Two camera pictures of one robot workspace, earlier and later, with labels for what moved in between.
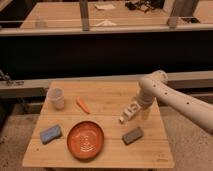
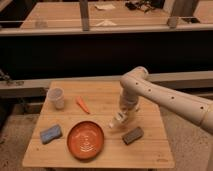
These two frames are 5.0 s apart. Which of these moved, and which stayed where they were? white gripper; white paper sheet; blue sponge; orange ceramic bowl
Moved: white gripper
Stayed: orange ceramic bowl; blue sponge; white paper sheet
